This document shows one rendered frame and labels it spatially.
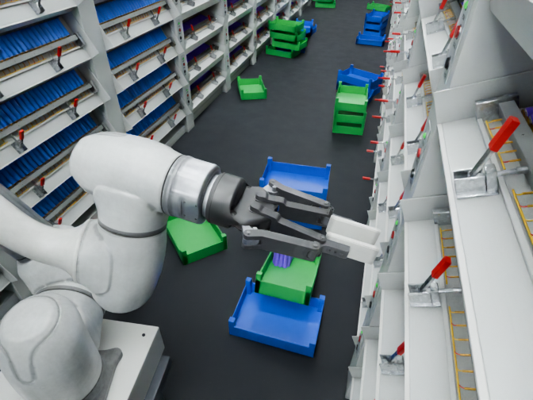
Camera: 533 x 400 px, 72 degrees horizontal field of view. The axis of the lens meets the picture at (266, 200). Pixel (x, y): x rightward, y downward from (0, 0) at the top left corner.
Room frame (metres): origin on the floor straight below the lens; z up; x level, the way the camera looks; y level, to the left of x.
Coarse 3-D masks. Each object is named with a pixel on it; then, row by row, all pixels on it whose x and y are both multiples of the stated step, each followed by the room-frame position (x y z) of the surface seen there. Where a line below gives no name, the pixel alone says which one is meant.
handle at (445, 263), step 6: (444, 258) 0.33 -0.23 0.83; (450, 258) 0.33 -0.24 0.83; (438, 264) 0.33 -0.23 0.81; (444, 264) 0.32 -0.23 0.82; (450, 264) 0.32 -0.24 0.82; (432, 270) 0.33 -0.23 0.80; (438, 270) 0.32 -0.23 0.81; (444, 270) 0.32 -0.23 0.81; (432, 276) 0.32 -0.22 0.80; (438, 276) 0.32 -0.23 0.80; (426, 282) 0.33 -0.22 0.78; (420, 288) 0.33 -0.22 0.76; (426, 288) 0.32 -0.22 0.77
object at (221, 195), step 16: (224, 176) 0.41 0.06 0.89; (224, 192) 0.39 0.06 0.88; (240, 192) 0.40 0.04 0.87; (208, 208) 0.38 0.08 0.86; (224, 208) 0.37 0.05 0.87; (240, 208) 0.38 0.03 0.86; (272, 208) 0.39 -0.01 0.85; (224, 224) 0.37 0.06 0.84; (240, 224) 0.36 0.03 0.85; (256, 224) 0.36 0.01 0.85
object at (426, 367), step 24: (408, 216) 0.50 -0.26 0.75; (432, 216) 0.49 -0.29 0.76; (408, 240) 0.45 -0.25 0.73; (432, 240) 0.44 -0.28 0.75; (408, 264) 0.40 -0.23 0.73; (432, 264) 0.39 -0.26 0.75; (456, 264) 0.38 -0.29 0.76; (408, 312) 0.31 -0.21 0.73; (432, 312) 0.30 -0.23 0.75; (408, 336) 0.27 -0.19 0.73; (432, 336) 0.27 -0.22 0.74; (456, 336) 0.26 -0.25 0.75; (408, 360) 0.24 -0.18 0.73; (432, 360) 0.23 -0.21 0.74; (408, 384) 0.21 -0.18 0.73; (432, 384) 0.21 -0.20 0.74; (456, 384) 0.20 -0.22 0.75
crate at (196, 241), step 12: (168, 228) 1.19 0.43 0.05; (180, 228) 1.25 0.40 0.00; (192, 228) 1.25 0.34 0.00; (204, 228) 1.25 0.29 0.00; (216, 228) 1.22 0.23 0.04; (180, 240) 1.17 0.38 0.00; (192, 240) 1.17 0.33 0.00; (204, 240) 1.17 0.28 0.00; (216, 240) 1.17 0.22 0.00; (180, 252) 1.05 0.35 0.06; (192, 252) 1.05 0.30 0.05; (204, 252) 1.07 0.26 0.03; (216, 252) 1.10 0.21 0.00
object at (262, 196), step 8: (256, 192) 0.41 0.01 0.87; (264, 192) 0.41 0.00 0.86; (264, 200) 0.40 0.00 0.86; (272, 200) 0.40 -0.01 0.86; (280, 200) 0.40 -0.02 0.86; (280, 208) 0.40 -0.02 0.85; (288, 208) 0.40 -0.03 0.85; (296, 208) 0.40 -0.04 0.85; (304, 208) 0.40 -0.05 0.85; (312, 208) 0.40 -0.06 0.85; (320, 208) 0.40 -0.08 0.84; (288, 216) 0.40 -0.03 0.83; (296, 216) 0.40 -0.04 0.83; (304, 216) 0.40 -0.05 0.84; (312, 216) 0.39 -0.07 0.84; (328, 216) 0.39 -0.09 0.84; (312, 224) 0.39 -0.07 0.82; (320, 224) 0.39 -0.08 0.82
